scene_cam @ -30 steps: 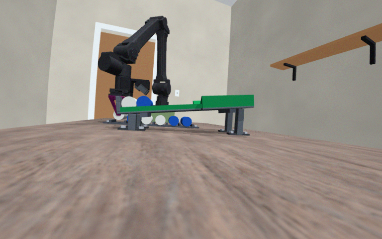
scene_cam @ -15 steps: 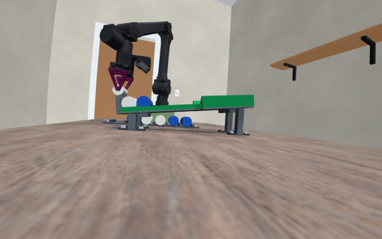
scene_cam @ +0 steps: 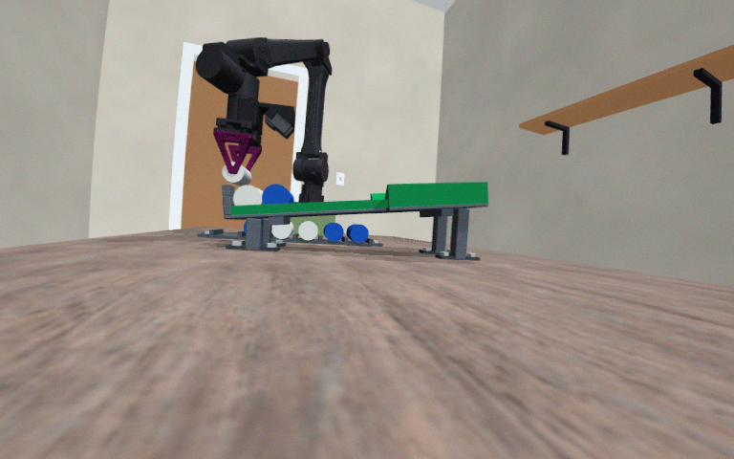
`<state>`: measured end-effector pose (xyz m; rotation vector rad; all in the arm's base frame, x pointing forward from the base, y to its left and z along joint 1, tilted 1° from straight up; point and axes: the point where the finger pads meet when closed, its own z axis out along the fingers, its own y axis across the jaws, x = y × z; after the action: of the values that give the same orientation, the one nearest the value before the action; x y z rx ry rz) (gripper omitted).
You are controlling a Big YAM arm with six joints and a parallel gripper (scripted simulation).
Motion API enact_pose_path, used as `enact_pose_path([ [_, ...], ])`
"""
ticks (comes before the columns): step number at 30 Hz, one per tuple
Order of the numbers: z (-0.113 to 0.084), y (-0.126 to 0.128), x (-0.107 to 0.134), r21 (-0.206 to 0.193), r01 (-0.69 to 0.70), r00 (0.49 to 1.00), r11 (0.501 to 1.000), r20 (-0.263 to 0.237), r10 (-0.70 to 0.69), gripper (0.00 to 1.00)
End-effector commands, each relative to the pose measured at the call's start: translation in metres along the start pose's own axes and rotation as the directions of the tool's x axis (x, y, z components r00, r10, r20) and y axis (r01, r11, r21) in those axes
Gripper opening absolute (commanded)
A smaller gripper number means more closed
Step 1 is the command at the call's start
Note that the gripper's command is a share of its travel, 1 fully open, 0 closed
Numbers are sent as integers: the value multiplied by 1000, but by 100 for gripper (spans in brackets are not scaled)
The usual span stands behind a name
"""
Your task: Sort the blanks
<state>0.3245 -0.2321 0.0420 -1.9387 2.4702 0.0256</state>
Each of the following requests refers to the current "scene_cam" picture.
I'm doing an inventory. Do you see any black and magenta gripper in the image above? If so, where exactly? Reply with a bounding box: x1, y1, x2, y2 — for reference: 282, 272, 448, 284
213, 96, 262, 174

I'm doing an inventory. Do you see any white cylinder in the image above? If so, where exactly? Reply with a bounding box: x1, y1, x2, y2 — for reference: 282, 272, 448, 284
223, 165, 251, 186
233, 185, 263, 206
272, 222, 293, 239
298, 221, 318, 240

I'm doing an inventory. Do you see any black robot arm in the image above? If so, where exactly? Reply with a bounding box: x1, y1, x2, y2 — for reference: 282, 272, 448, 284
196, 37, 332, 203

